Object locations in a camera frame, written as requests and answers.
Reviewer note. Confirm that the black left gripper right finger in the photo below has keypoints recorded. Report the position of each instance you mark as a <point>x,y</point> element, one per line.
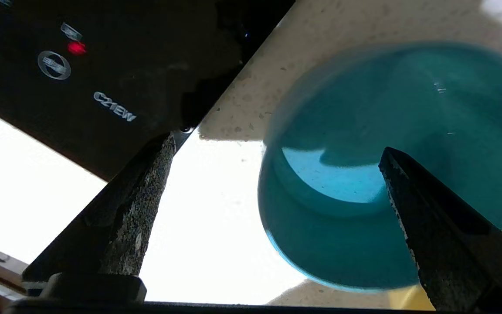
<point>451,253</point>

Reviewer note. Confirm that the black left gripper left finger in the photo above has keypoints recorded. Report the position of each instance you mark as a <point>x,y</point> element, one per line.
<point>116,244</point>

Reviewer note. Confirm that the blue plastic bowl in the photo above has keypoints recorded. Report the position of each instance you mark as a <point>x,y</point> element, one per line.
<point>342,226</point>

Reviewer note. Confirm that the yellow plastic bowl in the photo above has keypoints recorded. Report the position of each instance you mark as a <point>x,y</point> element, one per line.
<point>408,298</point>

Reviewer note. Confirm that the black induction cooktop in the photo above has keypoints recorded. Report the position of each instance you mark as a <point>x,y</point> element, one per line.
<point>103,65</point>

